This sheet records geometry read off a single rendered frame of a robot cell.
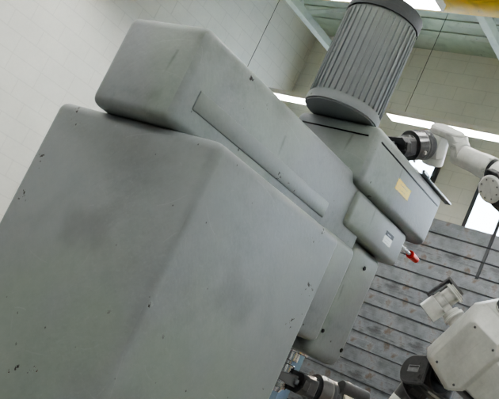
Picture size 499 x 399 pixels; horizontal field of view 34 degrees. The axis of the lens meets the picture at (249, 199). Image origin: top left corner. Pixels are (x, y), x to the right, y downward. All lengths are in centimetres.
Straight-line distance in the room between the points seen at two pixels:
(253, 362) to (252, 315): 11
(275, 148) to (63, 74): 800
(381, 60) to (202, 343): 91
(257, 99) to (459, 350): 104
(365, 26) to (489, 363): 96
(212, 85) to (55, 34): 802
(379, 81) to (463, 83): 950
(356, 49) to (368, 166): 30
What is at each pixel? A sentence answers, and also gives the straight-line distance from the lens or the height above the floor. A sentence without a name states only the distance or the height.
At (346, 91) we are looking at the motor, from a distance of 204.
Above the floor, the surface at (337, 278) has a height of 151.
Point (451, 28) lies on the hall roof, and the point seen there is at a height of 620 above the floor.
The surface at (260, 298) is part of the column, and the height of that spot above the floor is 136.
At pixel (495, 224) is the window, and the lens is 1043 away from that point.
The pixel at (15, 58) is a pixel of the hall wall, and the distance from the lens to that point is 927.
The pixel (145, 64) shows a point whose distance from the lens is 159.
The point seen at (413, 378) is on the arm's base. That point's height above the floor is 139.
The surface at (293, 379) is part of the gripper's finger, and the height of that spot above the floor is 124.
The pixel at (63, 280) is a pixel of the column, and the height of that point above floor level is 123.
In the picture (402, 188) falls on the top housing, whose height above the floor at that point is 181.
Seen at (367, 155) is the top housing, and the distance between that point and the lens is 203.
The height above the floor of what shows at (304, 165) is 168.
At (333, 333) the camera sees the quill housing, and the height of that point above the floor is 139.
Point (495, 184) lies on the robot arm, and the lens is 230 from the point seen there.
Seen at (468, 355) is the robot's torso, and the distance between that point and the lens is 236.
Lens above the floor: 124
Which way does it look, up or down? 10 degrees up
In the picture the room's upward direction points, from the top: 25 degrees clockwise
